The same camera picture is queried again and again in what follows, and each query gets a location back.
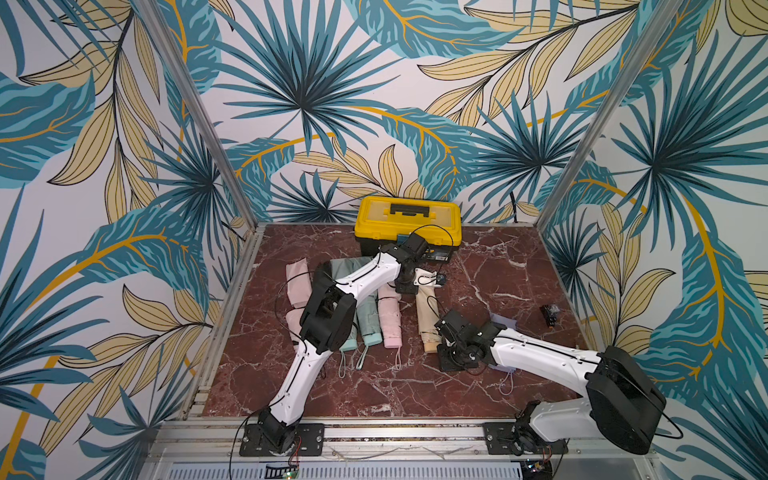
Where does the pink umbrella sleeve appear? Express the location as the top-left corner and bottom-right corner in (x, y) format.
(285, 258), (312, 308)

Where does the mint umbrella sleeve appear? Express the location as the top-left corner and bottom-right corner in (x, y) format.
(330, 257), (372, 281)

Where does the pink sleeved umbrella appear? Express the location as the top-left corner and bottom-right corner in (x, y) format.
(378, 284), (403, 349)

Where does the aluminium frame rail left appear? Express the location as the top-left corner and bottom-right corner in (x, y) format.
(135, 0), (258, 231)

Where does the aluminium frame rail right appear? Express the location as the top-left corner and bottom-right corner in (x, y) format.
(535, 0), (682, 234)

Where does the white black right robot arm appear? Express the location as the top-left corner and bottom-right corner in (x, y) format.
(435, 310), (667, 455)

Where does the mint sleeved umbrella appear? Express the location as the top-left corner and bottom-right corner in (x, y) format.
(357, 296), (383, 346)
(339, 329), (358, 352)

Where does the beige sleeved umbrella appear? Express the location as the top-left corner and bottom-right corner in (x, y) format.
(416, 286), (441, 354)

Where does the lavender sleeved umbrella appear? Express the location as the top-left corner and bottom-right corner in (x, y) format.
(490, 313), (517, 373)

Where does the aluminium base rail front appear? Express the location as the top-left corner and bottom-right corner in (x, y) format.
(139, 417), (666, 479)

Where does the small black electrical part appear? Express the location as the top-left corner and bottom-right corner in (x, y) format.
(540, 304), (561, 328)

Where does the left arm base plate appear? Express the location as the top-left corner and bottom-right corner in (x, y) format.
(239, 423), (325, 457)

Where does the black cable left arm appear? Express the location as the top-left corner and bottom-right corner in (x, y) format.
(272, 272), (319, 346)

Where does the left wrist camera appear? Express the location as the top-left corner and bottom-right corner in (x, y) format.
(414, 268), (447, 288)

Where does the aluminium frame rail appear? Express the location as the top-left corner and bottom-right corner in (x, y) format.
(135, 0), (258, 231)
(535, 0), (682, 234)

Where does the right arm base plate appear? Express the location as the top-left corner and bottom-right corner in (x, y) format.
(482, 421), (568, 457)

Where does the yellow black toolbox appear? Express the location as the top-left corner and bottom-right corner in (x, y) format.
(354, 196), (462, 263)

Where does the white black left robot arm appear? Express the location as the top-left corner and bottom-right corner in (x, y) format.
(256, 233), (428, 454)

